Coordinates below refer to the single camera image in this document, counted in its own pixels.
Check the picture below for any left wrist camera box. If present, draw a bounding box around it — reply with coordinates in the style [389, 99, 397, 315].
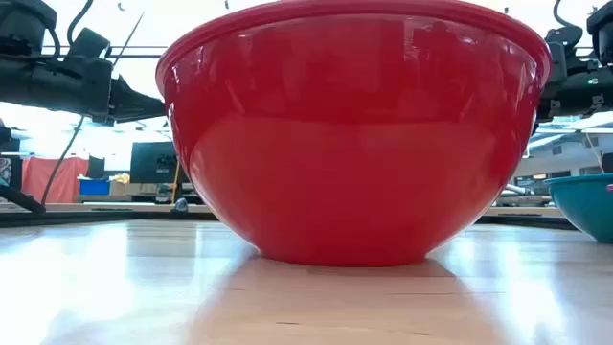
[65, 27, 112, 60]

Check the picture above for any black table frame rail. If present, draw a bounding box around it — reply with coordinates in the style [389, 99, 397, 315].
[0, 209, 579, 231]

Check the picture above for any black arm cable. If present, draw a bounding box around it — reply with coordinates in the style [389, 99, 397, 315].
[553, 0, 577, 30]
[65, 0, 96, 47]

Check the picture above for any blue storage bin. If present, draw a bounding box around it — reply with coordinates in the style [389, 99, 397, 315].
[79, 177, 112, 196]

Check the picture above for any yellow stick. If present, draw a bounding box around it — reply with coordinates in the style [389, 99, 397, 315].
[170, 157, 183, 205]

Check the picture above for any black monitor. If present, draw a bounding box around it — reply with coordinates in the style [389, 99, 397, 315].
[129, 141, 181, 186]

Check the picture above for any light wood neighbouring table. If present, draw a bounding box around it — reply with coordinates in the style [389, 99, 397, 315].
[0, 201, 215, 215]

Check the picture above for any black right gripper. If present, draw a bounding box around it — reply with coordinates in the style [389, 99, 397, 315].
[535, 25, 613, 122]

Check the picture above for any black frame strut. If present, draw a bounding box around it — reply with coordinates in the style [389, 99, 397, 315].
[0, 183, 47, 215]

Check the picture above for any teal plastic bowl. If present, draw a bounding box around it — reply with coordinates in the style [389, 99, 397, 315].
[544, 172, 613, 243]

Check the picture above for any large red plastic bowl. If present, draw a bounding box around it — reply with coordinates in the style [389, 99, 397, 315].
[155, 0, 554, 267]

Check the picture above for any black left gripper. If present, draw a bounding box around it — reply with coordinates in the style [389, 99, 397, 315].
[57, 55, 167, 127]

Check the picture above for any orange cloth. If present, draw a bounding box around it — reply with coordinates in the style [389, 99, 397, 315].
[21, 156, 90, 204]

